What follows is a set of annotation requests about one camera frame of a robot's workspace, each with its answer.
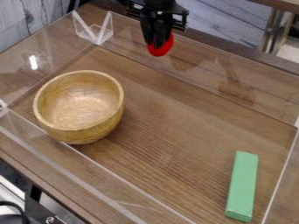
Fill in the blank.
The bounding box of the clear acrylic corner bracket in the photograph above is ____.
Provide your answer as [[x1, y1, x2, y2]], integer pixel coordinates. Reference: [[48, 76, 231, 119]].
[[71, 11, 114, 46]]

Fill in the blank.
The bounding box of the clear acrylic tray wall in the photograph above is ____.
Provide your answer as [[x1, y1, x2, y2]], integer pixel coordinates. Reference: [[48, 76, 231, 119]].
[[0, 99, 195, 224]]

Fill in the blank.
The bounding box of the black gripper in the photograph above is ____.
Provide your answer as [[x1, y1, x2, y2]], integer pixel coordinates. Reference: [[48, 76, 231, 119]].
[[127, 0, 190, 48]]

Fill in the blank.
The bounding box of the black cable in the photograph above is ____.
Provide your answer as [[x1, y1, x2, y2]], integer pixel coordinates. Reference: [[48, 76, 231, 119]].
[[0, 200, 34, 224]]

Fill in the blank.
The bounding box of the green rectangular block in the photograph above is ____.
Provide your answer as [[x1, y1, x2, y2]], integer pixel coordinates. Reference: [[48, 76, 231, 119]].
[[224, 150, 258, 222]]

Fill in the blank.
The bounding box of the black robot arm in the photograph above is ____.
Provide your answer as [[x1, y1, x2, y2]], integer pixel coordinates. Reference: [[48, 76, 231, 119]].
[[127, 0, 190, 49]]

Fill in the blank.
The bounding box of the wooden bowl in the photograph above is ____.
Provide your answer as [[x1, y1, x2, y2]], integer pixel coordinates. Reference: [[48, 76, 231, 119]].
[[32, 70, 124, 144]]

